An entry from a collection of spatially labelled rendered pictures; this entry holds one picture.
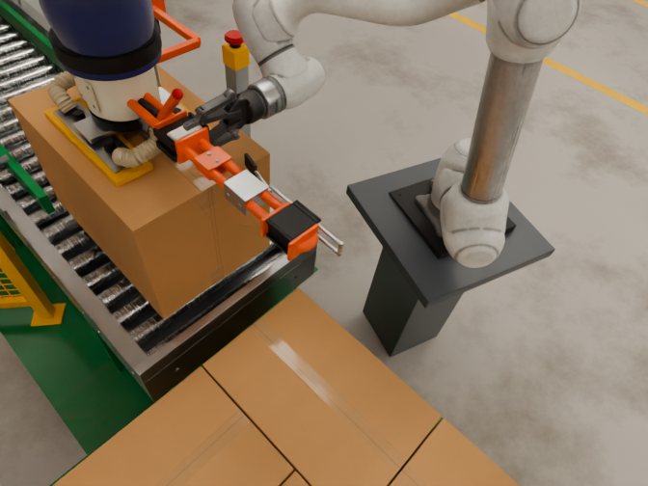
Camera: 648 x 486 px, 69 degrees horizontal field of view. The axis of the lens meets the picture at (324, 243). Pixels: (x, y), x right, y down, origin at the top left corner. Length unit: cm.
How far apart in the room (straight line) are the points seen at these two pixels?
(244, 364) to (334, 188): 144
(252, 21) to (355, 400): 104
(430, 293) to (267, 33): 82
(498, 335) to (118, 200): 175
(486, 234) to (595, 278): 160
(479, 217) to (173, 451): 99
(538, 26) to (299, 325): 104
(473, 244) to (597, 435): 130
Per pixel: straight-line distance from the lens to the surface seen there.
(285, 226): 89
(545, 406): 229
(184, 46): 140
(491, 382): 222
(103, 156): 126
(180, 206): 115
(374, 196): 160
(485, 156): 114
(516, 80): 103
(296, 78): 121
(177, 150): 106
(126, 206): 116
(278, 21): 120
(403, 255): 147
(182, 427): 142
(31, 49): 281
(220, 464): 138
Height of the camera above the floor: 189
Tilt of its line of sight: 52 degrees down
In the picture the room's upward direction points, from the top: 9 degrees clockwise
